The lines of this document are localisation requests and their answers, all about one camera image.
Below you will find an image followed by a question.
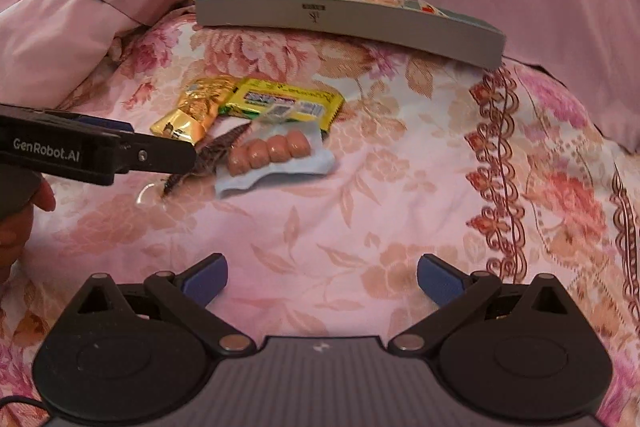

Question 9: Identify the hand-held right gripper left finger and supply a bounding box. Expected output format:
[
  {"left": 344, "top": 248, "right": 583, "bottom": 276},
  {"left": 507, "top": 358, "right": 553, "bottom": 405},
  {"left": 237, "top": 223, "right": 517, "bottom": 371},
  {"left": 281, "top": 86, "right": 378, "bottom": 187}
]
[{"left": 75, "top": 252, "right": 253, "bottom": 355}]

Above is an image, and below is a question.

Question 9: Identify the light pink quilt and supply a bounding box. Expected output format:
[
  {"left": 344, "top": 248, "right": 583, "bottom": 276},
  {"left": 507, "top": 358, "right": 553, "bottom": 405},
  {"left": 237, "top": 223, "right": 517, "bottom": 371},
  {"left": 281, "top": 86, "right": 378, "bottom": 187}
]
[{"left": 0, "top": 0, "right": 311, "bottom": 108}]

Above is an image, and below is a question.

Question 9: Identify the person's left hand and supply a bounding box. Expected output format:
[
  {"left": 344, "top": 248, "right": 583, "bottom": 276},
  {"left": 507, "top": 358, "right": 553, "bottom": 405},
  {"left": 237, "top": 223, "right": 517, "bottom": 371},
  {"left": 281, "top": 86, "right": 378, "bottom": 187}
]
[{"left": 0, "top": 179, "right": 57, "bottom": 285}]

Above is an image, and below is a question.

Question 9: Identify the floral bedsheet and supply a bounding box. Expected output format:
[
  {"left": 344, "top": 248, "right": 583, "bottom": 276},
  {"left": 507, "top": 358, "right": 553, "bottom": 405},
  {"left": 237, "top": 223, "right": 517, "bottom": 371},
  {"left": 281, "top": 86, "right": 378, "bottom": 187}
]
[{"left": 0, "top": 4, "right": 640, "bottom": 427}]

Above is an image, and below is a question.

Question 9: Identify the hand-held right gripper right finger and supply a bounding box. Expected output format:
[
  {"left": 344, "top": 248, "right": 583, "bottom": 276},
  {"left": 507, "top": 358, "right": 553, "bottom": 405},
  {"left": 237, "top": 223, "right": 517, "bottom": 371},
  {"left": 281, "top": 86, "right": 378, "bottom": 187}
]
[{"left": 389, "top": 253, "right": 568, "bottom": 355}]

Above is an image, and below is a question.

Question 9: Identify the grey box with painted inside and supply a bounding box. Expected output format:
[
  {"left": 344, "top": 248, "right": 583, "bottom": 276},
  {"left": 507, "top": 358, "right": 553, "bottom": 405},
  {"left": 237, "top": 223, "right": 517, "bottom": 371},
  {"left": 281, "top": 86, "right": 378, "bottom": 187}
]
[{"left": 194, "top": 0, "right": 506, "bottom": 70}]

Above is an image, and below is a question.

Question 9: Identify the clear blue sausage packet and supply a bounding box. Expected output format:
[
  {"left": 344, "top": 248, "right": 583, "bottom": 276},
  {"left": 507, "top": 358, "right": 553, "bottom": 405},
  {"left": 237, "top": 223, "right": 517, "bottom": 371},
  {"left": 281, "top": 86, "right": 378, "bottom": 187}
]
[{"left": 214, "top": 119, "right": 337, "bottom": 200}]

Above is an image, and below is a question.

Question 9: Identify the white red snack packet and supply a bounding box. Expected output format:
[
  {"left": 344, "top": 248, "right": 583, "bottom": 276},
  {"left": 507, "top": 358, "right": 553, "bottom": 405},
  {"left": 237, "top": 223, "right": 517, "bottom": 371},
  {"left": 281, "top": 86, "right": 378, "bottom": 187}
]
[{"left": 402, "top": 0, "right": 455, "bottom": 20}]

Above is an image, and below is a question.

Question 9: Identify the clear packet of dark snack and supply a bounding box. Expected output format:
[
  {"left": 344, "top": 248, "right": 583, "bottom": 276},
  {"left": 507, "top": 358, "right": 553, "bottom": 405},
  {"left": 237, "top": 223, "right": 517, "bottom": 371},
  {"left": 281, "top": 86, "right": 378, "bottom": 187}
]
[{"left": 135, "top": 122, "right": 253, "bottom": 208}]

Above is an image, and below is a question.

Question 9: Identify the golden snack packet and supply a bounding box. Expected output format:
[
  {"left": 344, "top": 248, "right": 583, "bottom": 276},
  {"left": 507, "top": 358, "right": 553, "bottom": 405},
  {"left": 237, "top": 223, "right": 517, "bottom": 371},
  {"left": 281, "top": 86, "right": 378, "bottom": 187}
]
[{"left": 150, "top": 74, "right": 238, "bottom": 144}]

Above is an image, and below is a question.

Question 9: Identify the yellow green snack packet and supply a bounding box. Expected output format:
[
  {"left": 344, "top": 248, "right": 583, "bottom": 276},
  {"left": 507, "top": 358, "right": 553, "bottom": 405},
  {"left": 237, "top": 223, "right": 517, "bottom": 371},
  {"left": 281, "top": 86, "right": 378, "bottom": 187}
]
[{"left": 218, "top": 77, "right": 345, "bottom": 132}]

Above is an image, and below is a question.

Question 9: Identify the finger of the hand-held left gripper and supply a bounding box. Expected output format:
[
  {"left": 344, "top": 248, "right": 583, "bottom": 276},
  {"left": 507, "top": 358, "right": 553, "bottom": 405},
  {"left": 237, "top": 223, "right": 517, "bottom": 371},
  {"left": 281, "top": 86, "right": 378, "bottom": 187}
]
[
  {"left": 114, "top": 133, "right": 197, "bottom": 176},
  {"left": 50, "top": 109, "right": 135, "bottom": 136}
]

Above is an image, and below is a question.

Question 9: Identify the black cable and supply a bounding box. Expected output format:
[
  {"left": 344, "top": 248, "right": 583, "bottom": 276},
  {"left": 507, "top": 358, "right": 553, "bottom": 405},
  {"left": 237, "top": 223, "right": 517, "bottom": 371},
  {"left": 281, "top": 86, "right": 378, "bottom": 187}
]
[{"left": 0, "top": 397, "right": 51, "bottom": 414}]

